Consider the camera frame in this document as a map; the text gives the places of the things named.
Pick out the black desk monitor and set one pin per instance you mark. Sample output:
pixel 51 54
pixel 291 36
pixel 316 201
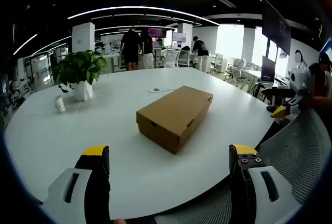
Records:
pixel 267 69

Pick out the purple lit screen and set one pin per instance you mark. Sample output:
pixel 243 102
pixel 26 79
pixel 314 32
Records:
pixel 157 32

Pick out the white table socket strip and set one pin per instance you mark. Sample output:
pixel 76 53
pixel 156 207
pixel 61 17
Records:
pixel 162 89

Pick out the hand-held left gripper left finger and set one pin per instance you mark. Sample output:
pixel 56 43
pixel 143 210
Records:
pixel 96 182

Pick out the brown cardboard shoe box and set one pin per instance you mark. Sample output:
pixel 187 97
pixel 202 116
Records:
pixel 173 115

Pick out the green plant in white pot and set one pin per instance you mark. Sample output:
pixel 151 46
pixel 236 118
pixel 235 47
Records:
pixel 80 71

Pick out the group of white office chairs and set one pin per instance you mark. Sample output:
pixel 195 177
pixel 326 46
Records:
pixel 171 58

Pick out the ceiling light strips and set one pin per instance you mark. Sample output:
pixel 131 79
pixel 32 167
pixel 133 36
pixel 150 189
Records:
pixel 129 8

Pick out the person's left hand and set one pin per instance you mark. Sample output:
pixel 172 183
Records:
pixel 121 222

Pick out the printed paper cup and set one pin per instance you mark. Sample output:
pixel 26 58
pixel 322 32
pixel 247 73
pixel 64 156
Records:
pixel 59 104

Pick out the large dark wall screen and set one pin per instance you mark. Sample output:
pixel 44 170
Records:
pixel 276 27

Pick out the person's upper body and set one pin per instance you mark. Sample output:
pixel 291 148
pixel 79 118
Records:
pixel 321 84

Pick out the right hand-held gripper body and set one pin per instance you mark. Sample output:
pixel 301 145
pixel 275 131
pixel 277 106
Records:
pixel 301 81

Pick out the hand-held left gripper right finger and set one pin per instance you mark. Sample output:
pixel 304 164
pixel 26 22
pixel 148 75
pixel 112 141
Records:
pixel 238 182

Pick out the white lit desk screen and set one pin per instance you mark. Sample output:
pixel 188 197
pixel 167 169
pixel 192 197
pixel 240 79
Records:
pixel 179 37

